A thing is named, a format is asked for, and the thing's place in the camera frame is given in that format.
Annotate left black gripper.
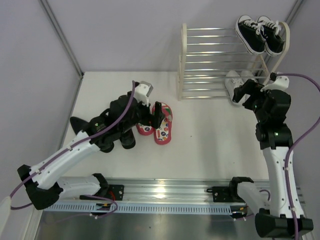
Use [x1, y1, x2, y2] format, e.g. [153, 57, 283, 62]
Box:
[119, 96, 165, 135]

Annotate white sneaker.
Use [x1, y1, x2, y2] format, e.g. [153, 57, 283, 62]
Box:
[240, 70, 257, 83]
[224, 70, 244, 106]

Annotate red green flip-flop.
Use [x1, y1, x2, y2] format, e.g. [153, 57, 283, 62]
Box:
[136, 123, 155, 136]
[154, 102, 173, 145]

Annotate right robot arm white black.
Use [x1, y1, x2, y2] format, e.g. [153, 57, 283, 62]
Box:
[228, 79, 314, 240]

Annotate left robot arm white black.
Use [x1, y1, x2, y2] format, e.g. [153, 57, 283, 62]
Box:
[17, 94, 165, 210]

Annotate cream shoe rack chrome bars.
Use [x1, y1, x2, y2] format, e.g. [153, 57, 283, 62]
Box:
[176, 21, 290, 100]

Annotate right black canvas sneaker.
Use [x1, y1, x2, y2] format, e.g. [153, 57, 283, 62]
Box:
[257, 16, 285, 57]

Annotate black canvas sneaker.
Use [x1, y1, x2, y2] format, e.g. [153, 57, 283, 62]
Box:
[257, 16, 285, 57]
[235, 15, 266, 55]

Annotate left black canvas sneaker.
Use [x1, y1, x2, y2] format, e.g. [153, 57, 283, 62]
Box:
[235, 15, 266, 55]

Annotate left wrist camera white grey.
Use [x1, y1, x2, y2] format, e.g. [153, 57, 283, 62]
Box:
[134, 81, 154, 106]

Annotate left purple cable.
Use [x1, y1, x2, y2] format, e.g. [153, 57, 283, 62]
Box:
[9, 80, 137, 221]

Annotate aluminium mounting rail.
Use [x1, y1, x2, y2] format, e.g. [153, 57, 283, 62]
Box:
[62, 176, 306, 207]

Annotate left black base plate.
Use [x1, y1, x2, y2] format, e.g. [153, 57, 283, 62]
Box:
[106, 184, 125, 201]

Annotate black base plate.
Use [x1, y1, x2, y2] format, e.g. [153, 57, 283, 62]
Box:
[106, 184, 125, 201]
[206, 186, 243, 203]

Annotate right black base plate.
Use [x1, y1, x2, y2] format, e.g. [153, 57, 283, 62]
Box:
[206, 186, 243, 203]

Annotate right aluminium frame post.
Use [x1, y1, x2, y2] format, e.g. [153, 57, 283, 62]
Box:
[279, 0, 307, 37]

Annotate aluminium frame post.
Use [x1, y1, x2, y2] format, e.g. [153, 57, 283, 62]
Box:
[38, 0, 84, 79]
[279, 0, 307, 37]

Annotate left aluminium frame post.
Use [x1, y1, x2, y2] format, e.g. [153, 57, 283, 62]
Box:
[38, 0, 84, 79]

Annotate slotted grey cable duct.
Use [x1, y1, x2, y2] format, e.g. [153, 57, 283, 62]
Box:
[45, 203, 247, 215]

